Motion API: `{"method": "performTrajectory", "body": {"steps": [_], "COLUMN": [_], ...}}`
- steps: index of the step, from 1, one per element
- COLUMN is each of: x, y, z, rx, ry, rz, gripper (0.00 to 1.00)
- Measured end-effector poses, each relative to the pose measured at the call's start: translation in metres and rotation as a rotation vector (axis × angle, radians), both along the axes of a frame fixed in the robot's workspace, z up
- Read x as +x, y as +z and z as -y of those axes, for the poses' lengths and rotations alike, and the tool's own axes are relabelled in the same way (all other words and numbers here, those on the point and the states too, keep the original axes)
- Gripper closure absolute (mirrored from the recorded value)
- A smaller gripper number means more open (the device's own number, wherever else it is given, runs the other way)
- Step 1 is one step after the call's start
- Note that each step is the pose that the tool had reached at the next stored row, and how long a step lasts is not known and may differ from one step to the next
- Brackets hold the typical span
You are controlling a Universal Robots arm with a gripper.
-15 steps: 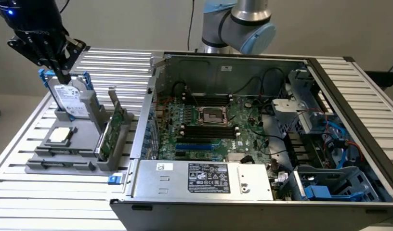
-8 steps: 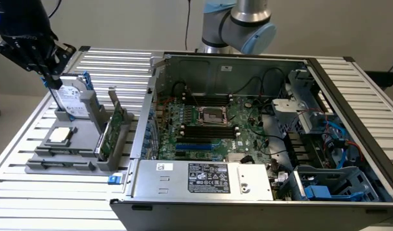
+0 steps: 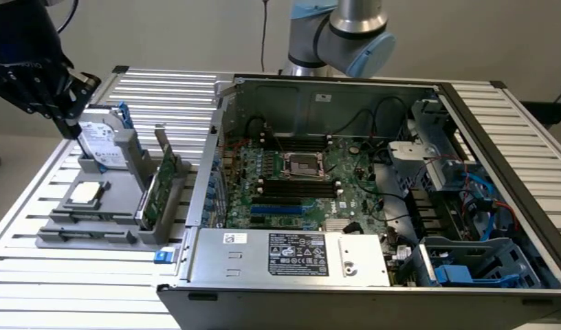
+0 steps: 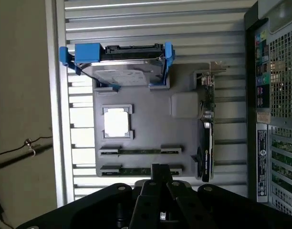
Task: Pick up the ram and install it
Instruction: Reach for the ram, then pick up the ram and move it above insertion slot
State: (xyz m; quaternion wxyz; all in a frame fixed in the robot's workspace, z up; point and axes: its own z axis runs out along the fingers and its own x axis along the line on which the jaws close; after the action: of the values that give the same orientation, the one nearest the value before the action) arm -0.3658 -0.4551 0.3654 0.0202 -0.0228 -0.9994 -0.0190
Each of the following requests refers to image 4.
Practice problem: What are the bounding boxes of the green RAM stick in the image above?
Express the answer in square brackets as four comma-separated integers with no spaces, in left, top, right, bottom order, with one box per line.
[100,148,182,155]
[100,167,183,176]

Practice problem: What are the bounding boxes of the black graphics card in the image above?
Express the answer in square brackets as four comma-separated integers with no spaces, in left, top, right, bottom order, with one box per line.
[195,61,227,183]

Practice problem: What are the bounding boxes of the grey plastic parts rack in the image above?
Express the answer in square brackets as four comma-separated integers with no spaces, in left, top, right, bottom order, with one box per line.
[93,62,228,185]

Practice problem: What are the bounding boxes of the silver CPU chip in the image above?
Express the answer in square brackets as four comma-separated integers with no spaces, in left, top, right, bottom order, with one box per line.
[104,110,132,138]

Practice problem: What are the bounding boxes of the silver hard disk drive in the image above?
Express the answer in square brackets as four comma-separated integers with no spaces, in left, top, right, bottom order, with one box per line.
[92,44,166,87]

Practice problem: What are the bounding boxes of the black PC case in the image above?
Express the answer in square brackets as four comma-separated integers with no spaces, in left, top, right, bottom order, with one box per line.
[243,0,292,217]

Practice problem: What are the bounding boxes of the blue plastic disk caddy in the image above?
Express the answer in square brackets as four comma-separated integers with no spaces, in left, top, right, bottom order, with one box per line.
[58,42,176,93]

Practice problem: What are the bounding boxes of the aluminium table frame rail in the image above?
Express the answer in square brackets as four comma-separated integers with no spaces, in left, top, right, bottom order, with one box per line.
[46,0,75,207]

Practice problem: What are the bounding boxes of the small metal cable clip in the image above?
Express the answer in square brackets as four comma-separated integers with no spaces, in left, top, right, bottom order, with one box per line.
[23,138,37,157]

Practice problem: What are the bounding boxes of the thin black cable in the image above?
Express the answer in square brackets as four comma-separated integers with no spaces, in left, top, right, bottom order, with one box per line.
[0,135,53,160]

